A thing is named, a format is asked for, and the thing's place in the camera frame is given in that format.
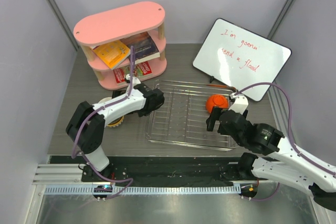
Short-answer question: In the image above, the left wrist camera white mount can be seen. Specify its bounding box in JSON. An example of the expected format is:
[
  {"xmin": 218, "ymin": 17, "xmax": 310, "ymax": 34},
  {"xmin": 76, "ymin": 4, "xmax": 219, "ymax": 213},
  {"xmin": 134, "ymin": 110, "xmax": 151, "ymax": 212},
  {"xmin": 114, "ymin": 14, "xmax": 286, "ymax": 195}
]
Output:
[{"xmin": 125, "ymin": 74, "xmax": 141, "ymax": 87}]

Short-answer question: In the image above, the metal wire dish rack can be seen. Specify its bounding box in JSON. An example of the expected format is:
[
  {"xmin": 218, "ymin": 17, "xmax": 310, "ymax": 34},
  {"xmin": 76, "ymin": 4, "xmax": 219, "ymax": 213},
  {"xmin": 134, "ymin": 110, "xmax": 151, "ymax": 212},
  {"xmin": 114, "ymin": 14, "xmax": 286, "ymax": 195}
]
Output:
[{"xmin": 146, "ymin": 80, "xmax": 237, "ymax": 151}]

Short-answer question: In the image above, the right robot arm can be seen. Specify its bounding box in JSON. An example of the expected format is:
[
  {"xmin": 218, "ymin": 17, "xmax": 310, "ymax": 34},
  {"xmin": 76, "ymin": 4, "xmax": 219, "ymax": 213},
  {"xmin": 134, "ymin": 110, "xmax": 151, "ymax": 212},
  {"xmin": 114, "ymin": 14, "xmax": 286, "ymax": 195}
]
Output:
[{"xmin": 206, "ymin": 107, "xmax": 335, "ymax": 211}]

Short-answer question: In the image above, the yellow bowl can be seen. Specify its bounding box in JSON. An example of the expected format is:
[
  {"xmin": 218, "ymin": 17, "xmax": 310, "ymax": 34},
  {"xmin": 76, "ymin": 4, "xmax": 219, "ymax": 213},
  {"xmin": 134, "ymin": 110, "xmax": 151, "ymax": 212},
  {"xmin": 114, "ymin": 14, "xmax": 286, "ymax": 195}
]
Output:
[{"xmin": 107, "ymin": 116, "xmax": 124, "ymax": 127}]

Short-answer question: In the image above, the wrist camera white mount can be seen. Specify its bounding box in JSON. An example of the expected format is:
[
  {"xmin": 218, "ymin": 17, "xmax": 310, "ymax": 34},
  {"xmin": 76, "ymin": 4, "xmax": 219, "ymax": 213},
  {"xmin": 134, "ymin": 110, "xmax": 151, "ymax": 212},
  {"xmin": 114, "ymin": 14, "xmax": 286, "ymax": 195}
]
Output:
[
  {"xmin": 125, "ymin": 74, "xmax": 141, "ymax": 87},
  {"xmin": 229, "ymin": 93, "xmax": 248, "ymax": 115}
]

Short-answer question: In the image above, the dark blue book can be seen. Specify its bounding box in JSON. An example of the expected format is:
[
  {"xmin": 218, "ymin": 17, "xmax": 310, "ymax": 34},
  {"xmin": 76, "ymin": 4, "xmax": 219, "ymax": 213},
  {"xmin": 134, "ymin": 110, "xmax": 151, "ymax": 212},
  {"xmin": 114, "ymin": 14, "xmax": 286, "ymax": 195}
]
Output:
[{"xmin": 121, "ymin": 32, "xmax": 160, "ymax": 64}]

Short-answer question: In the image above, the pink three-tier shelf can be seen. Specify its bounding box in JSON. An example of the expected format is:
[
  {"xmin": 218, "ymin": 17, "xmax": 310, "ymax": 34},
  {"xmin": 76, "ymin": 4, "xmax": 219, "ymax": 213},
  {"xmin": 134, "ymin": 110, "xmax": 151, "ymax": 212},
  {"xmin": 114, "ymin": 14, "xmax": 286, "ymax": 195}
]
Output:
[{"xmin": 73, "ymin": 2, "xmax": 167, "ymax": 90}]

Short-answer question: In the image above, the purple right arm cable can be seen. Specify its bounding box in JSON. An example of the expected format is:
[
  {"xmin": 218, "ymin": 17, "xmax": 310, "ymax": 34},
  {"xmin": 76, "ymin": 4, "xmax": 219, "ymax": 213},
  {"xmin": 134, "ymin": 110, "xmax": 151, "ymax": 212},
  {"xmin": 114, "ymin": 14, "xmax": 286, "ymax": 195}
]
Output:
[{"xmin": 232, "ymin": 82, "xmax": 336, "ymax": 200}]

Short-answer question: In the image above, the red magazine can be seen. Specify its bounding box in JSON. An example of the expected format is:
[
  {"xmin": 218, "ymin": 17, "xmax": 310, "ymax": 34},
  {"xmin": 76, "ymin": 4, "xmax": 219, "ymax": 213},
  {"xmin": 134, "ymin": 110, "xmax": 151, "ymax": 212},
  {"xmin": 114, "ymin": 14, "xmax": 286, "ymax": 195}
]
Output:
[{"xmin": 113, "ymin": 61, "xmax": 153, "ymax": 84}]

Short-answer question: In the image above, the yellow book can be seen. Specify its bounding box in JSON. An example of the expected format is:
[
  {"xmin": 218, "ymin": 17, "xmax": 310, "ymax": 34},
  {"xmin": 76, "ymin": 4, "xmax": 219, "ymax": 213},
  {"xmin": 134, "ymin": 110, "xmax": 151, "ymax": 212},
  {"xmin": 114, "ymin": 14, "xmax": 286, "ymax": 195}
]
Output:
[{"xmin": 92, "ymin": 40, "xmax": 131, "ymax": 70}]

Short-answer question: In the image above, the beige speckled bowl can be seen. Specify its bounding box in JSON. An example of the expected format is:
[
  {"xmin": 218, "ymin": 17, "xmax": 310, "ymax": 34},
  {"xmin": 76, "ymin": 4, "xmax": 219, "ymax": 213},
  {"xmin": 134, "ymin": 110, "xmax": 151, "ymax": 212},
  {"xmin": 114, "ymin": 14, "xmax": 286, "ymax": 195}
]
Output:
[{"xmin": 99, "ymin": 97, "xmax": 112, "ymax": 103}]

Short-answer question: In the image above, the orange bowl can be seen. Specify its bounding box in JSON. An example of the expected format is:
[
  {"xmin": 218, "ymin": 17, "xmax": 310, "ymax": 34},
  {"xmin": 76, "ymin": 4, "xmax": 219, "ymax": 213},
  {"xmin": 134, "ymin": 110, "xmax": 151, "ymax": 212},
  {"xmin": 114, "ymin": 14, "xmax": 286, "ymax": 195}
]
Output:
[{"xmin": 205, "ymin": 94, "xmax": 229, "ymax": 113}]

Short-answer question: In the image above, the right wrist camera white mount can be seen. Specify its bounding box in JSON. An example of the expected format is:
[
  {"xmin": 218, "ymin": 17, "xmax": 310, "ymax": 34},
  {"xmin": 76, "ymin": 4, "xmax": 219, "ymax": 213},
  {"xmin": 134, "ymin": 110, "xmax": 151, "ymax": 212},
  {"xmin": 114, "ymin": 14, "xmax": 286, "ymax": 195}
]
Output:
[{"xmin": 229, "ymin": 93, "xmax": 248, "ymax": 115}]

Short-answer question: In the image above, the white whiteboard with red writing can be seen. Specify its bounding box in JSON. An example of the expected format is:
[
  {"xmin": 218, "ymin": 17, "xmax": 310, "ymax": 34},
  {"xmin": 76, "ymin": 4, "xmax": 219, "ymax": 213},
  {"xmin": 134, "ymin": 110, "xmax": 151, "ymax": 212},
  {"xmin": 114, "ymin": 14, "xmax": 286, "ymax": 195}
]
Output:
[{"xmin": 193, "ymin": 18, "xmax": 292, "ymax": 101}]

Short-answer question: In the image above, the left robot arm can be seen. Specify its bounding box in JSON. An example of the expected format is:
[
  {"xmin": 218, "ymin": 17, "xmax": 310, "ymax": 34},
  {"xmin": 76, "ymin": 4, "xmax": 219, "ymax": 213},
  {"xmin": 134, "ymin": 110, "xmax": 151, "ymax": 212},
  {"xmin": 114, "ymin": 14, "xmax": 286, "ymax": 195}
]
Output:
[{"xmin": 66, "ymin": 83, "xmax": 165, "ymax": 182}]

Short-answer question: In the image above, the dark brown bowl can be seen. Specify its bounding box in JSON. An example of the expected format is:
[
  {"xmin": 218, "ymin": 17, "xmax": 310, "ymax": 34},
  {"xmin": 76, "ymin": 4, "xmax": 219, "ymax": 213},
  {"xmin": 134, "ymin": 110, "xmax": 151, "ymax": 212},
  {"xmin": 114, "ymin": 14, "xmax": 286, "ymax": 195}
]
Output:
[{"xmin": 112, "ymin": 90, "xmax": 127, "ymax": 99}]

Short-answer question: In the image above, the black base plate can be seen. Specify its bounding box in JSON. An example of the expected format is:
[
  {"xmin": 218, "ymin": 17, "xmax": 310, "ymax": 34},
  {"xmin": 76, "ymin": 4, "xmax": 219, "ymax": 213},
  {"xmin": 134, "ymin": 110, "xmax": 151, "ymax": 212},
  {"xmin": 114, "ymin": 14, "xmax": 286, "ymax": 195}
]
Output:
[{"xmin": 81, "ymin": 155, "xmax": 268, "ymax": 183}]

